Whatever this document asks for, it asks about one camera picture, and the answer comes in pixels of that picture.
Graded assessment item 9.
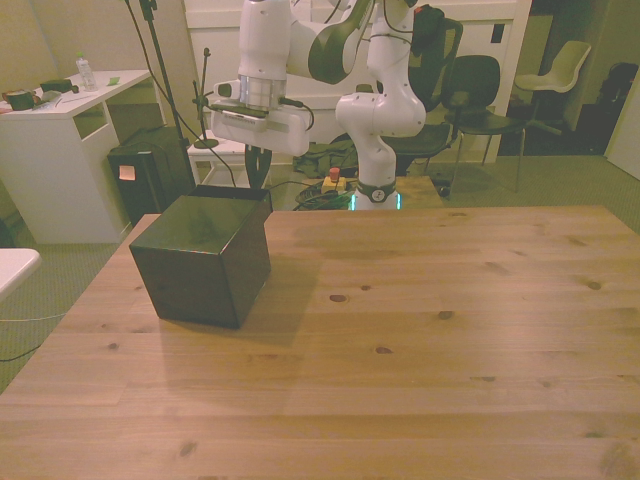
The small black desk stand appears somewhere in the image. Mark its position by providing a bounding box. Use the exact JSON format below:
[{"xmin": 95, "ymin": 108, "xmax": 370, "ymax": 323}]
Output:
[{"xmin": 191, "ymin": 47, "xmax": 221, "ymax": 151}]

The black tripod stand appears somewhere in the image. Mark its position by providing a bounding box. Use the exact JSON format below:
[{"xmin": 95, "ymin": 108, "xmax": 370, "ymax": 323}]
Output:
[{"xmin": 124, "ymin": 0, "xmax": 199, "ymax": 187}]

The white plastic chair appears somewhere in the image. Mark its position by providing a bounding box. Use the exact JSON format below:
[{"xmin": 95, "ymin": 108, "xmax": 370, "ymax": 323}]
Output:
[{"xmin": 513, "ymin": 40, "xmax": 593, "ymax": 137}]

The black office chair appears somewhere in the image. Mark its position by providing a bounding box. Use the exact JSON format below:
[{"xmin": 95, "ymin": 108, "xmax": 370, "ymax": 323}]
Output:
[{"xmin": 389, "ymin": 17, "xmax": 465, "ymax": 167}]

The black floor cable bundle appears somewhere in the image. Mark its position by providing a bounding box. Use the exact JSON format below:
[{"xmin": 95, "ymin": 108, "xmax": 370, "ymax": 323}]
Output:
[{"xmin": 292, "ymin": 179, "xmax": 354, "ymax": 211}]

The small white side table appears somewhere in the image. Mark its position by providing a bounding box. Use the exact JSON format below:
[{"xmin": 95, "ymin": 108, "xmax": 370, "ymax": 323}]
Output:
[{"xmin": 187, "ymin": 133, "xmax": 274, "ymax": 189}]

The dark bag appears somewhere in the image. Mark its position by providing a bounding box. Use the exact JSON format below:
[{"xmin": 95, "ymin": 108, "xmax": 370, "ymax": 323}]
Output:
[{"xmin": 597, "ymin": 62, "xmax": 640, "ymax": 107}]

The white floor cable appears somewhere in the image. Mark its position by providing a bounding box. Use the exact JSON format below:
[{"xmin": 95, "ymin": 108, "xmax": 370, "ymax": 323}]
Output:
[{"xmin": 0, "ymin": 310, "xmax": 70, "ymax": 324}]

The black computer box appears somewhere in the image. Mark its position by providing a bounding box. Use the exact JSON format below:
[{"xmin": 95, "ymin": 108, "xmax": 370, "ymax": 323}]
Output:
[{"xmin": 106, "ymin": 127, "xmax": 196, "ymax": 226}]

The black drawer cabinet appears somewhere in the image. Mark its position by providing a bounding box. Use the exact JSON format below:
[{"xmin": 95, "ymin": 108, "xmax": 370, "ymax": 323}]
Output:
[{"xmin": 128, "ymin": 194, "xmax": 274, "ymax": 331}]

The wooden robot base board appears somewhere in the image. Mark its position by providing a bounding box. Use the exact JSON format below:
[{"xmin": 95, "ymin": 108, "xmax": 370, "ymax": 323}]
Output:
[{"xmin": 395, "ymin": 174, "xmax": 446, "ymax": 207}]

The white rounded tabletop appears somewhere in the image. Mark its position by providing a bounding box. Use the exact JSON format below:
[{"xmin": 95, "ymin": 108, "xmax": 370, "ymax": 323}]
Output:
[{"xmin": 0, "ymin": 248, "xmax": 42, "ymax": 302}]

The clear plastic bottle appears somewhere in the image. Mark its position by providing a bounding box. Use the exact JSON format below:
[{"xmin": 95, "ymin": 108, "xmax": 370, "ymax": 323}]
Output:
[{"xmin": 74, "ymin": 49, "xmax": 99, "ymax": 93}]

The black round-back chair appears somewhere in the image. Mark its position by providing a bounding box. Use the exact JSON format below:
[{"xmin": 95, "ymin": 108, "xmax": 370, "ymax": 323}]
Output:
[{"xmin": 442, "ymin": 54, "xmax": 527, "ymax": 194}]

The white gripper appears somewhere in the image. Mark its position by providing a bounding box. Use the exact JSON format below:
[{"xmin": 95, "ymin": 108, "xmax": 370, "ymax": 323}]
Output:
[{"xmin": 209, "ymin": 105, "xmax": 311, "ymax": 189}]

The white desk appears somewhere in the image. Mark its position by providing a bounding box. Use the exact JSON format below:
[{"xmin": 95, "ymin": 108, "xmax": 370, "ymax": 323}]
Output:
[{"xmin": 0, "ymin": 68, "xmax": 169, "ymax": 246}]

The dark green cloth pile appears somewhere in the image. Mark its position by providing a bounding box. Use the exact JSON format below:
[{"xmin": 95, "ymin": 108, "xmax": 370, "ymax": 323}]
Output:
[{"xmin": 293, "ymin": 139, "xmax": 357, "ymax": 177}]

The yellow emergency stop button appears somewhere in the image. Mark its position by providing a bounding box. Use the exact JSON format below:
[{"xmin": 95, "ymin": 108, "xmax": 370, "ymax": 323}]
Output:
[{"xmin": 322, "ymin": 167, "xmax": 349, "ymax": 194}]

